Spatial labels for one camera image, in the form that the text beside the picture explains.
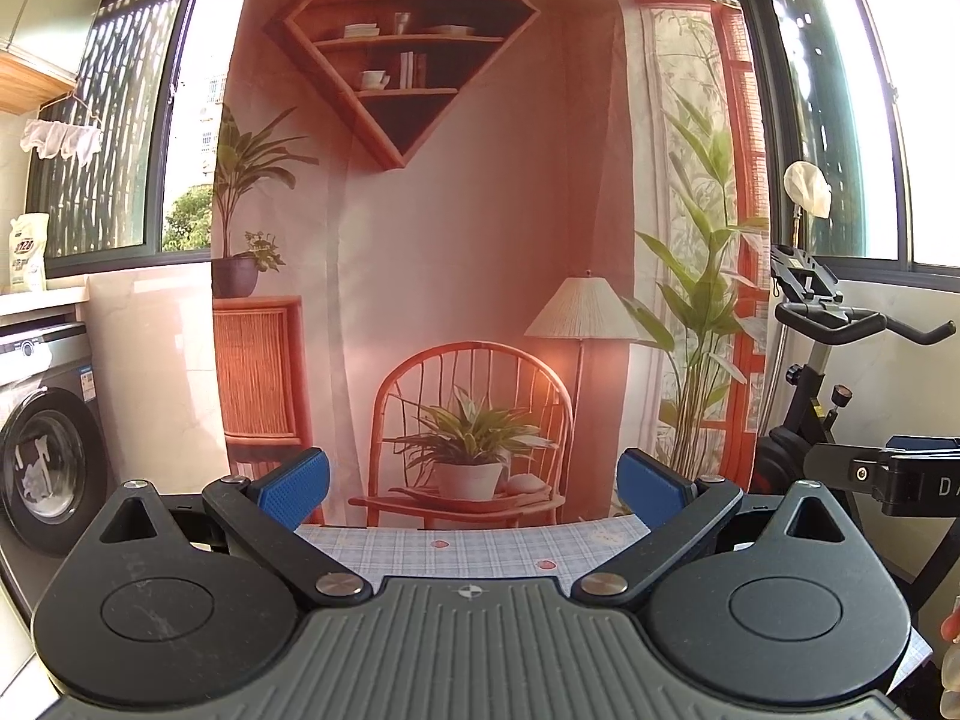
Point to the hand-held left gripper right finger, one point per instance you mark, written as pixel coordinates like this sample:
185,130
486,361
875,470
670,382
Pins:
652,486

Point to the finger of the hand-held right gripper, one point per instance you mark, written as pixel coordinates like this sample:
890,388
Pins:
862,474

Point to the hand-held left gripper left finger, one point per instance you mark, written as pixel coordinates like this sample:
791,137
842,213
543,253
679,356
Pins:
296,484

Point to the person's right hand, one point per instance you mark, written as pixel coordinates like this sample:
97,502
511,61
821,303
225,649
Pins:
952,626

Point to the black exercise bike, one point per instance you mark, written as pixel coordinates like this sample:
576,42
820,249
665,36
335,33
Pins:
795,450

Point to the blue plaid tablecloth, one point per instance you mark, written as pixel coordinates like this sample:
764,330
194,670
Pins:
487,547

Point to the grey washing machine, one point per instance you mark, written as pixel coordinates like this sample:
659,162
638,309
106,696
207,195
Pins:
45,457

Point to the white cloth on pole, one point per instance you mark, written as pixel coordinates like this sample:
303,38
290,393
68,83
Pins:
808,189

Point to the printed room backdrop cloth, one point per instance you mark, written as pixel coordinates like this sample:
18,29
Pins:
487,240

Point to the white counter slab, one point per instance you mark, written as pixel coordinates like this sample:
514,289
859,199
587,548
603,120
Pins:
41,301

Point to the white detergent bag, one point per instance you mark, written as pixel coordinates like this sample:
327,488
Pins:
28,255

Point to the white hanging cloths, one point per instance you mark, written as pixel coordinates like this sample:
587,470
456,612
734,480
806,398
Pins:
64,141

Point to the dark window frame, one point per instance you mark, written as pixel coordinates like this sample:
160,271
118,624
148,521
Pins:
832,266
154,255

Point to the wooden wall shelf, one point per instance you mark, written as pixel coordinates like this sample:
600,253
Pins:
30,79

